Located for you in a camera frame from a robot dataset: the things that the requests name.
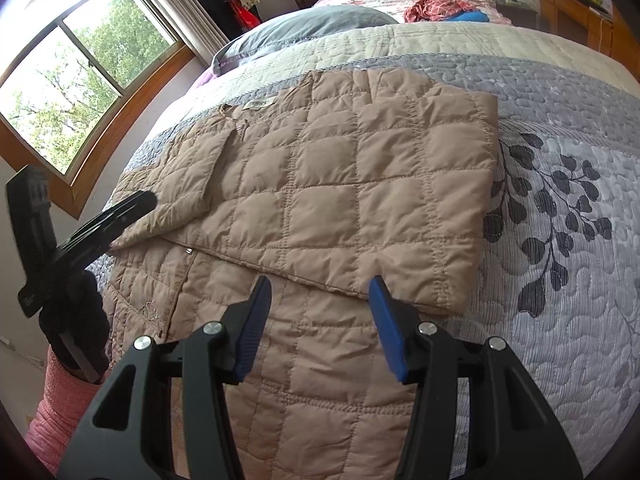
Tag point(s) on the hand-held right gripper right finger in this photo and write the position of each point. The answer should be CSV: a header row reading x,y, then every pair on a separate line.
x,y
387,330

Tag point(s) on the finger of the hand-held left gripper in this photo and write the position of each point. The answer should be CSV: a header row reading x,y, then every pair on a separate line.
x,y
110,225

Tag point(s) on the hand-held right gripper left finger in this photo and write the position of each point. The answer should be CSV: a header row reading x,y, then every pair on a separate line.
x,y
255,330

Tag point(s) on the beige quilted jacket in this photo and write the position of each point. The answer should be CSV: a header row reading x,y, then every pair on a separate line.
x,y
325,185

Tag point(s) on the coat rack with clothes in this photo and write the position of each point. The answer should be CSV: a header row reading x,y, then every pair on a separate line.
x,y
235,5

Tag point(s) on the person's left hand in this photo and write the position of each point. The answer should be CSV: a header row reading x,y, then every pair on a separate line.
x,y
75,315

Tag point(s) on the wooden framed window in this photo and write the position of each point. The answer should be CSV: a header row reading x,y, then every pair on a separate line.
x,y
75,85

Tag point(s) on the grey leaf-print quilted bedspread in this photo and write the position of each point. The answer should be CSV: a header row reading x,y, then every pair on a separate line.
x,y
550,260

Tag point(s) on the beige curtain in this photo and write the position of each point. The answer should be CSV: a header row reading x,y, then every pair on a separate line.
x,y
195,15

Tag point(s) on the grey pillow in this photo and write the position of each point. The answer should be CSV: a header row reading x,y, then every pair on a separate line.
x,y
310,27

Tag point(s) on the blue cloth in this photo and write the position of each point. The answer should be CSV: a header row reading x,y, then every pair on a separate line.
x,y
470,16

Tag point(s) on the red plaid cloth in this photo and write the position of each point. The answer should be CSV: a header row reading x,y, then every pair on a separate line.
x,y
435,7

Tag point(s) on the dark nightstand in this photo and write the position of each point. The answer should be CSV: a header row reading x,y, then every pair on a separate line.
x,y
517,12

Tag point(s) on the wooden cabinet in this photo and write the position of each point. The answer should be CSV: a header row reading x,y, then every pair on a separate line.
x,y
575,25

